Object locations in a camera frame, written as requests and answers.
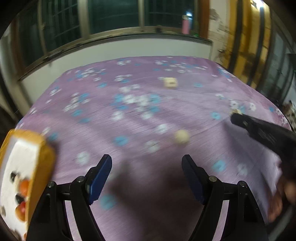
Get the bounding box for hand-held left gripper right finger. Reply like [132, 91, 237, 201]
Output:
[181, 154, 270, 241]

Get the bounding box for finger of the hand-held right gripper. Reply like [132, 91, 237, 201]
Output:
[231, 113, 281, 154]

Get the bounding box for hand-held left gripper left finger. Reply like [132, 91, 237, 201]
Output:
[26, 154, 113, 241]

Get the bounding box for white tray with yellow rim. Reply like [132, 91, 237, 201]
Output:
[0, 129, 57, 235]

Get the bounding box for large orange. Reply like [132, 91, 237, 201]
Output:
[19, 180, 30, 193]

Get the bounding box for medium orange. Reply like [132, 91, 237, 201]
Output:
[14, 207, 26, 220]

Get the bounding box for person's right hand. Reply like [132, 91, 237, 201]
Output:
[268, 173, 296, 223]

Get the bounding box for round beige piece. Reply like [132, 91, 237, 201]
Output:
[174, 130, 191, 147]

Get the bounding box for purple floral tablecloth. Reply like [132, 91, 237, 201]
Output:
[14, 56, 293, 241]

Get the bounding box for yellow striped curtain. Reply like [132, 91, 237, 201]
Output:
[227, 0, 274, 87]

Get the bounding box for beige block with hole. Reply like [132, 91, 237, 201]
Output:
[163, 77, 178, 89]

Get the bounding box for pink water bottle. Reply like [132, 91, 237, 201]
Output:
[182, 15, 191, 35]

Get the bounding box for barred window with frame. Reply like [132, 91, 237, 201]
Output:
[13, 0, 213, 80]

